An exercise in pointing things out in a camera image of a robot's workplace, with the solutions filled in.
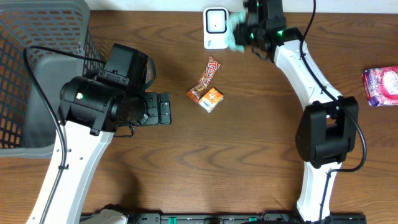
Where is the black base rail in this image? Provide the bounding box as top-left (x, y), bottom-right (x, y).
top-left (80, 212), bottom-right (368, 224)

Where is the red purple snack bag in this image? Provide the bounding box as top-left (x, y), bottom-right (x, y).
top-left (362, 66), bottom-right (397, 107)

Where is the orange small snack packet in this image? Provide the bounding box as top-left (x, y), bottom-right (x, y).
top-left (198, 87), bottom-right (224, 113)

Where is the red chocolate bar wrapper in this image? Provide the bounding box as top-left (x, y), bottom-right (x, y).
top-left (187, 55), bottom-right (221, 104)

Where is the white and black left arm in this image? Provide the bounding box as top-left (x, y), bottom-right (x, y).
top-left (28, 71), bottom-right (171, 223)

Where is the dark grey plastic basket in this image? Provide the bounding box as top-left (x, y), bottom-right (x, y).
top-left (1, 0), bottom-right (101, 159)

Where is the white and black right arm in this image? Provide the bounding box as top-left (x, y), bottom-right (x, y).
top-left (233, 0), bottom-right (366, 223)

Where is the white barcode scanner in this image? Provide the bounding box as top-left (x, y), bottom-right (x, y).
top-left (203, 7), bottom-right (229, 50)

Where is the teal snack wrapper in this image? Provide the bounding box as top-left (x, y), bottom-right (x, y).
top-left (224, 11), bottom-right (247, 53)

